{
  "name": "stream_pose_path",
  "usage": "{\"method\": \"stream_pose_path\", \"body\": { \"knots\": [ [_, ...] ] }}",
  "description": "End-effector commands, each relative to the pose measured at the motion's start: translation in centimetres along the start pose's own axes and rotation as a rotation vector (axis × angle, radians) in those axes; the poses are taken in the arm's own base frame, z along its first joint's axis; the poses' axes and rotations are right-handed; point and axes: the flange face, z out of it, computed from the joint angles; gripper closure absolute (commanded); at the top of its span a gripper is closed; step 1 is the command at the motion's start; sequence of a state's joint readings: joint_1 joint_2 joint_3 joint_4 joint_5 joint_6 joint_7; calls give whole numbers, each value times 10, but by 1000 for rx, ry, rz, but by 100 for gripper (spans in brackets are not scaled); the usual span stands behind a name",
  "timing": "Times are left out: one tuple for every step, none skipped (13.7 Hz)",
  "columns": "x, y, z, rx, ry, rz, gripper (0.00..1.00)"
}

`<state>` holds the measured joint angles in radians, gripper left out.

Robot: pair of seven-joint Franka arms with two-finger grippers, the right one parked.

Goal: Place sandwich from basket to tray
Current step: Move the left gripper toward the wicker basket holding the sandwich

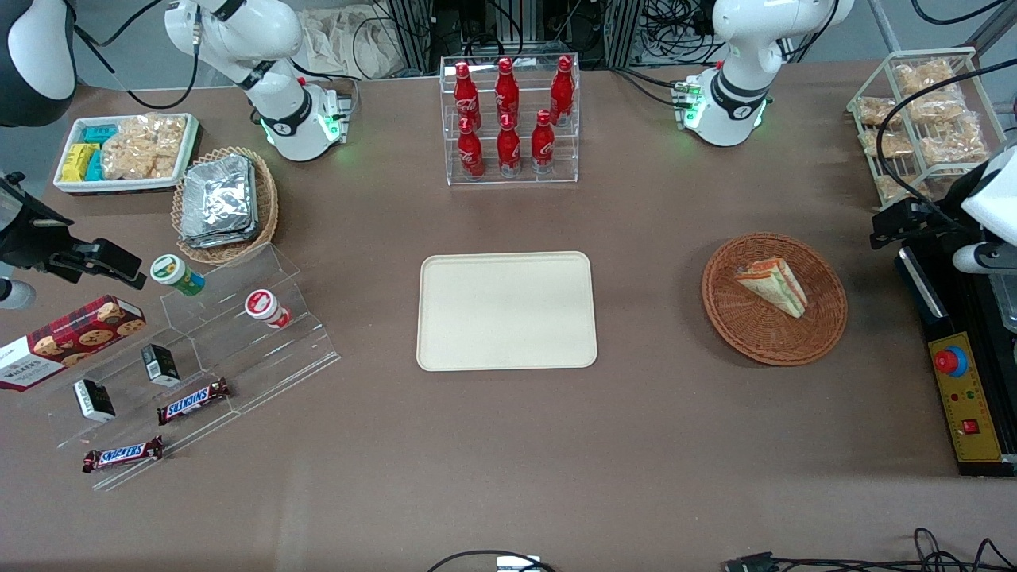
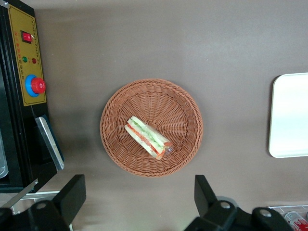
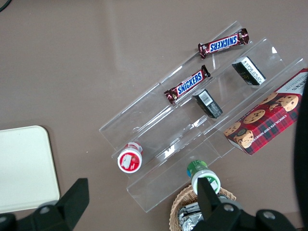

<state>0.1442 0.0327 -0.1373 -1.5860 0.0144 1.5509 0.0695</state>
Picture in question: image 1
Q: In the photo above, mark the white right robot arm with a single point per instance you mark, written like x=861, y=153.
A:
x=278, y=119

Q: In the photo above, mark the clear plastic container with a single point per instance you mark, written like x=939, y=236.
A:
x=1005, y=306

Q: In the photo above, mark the clear bag of puffed snacks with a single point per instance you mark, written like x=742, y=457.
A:
x=926, y=75
x=878, y=110
x=937, y=107
x=953, y=147
x=898, y=189
x=886, y=143

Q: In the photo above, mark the clear acrylic stepped shelf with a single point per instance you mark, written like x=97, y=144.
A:
x=254, y=357

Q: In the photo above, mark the white rectangular snack tray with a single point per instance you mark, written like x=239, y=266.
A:
x=119, y=187

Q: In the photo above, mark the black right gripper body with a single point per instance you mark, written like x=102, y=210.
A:
x=28, y=241

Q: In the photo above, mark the red cola bottle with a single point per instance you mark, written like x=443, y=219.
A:
x=562, y=89
x=508, y=151
x=543, y=147
x=465, y=95
x=507, y=89
x=470, y=155

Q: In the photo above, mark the clear acrylic bottle rack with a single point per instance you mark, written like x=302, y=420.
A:
x=512, y=181

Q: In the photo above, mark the oval light wicker basket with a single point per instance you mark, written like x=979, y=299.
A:
x=268, y=206

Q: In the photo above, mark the red tartan cookie box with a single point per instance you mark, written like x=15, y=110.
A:
x=71, y=342

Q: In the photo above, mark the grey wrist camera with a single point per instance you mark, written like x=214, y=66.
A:
x=14, y=294
x=985, y=258

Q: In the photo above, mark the beige cloth bag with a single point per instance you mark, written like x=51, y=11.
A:
x=349, y=44

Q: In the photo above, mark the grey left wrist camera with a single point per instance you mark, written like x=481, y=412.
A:
x=985, y=258

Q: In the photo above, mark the brown snickers bar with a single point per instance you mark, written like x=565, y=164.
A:
x=123, y=454
x=195, y=401

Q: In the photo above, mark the aluminium frame bar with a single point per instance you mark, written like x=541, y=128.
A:
x=993, y=28

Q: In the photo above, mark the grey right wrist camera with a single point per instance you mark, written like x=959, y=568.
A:
x=14, y=294

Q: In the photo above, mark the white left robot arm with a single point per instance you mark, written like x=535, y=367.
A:
x=739, y=79

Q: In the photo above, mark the beige rectangular tray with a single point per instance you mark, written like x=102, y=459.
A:
x=507, y=311

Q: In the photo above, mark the red lidded snack cup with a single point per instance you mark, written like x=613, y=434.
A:
x=266, y=308

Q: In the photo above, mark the silver foil pack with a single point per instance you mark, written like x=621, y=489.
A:
x=214, y=241
x=218, y=195

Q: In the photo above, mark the green lidded snack cup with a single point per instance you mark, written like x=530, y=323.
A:
x=176, y=274

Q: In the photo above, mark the triangle sandwich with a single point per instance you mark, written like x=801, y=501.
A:
x=775, y=286

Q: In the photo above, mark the round brown wicker basket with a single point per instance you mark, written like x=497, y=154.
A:
x=763, y=338

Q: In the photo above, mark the small black box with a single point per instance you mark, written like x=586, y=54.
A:
x=161, y=365
x=94, y=400

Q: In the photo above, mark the yellow snack pack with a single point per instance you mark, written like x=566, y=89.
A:
x=78, y=163

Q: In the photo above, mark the small white device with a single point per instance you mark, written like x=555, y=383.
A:
x=518, y=564

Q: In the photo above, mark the clear bag of rice crackers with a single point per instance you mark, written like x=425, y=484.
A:
x=143, y=147

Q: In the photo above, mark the teal snack pack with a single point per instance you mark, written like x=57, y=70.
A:
x=94, y=167
x=100, y=133

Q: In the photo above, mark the black control box yellow panel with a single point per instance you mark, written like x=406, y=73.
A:
x=965, y=413

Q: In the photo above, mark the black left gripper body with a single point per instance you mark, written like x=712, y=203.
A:
x=940, y=216

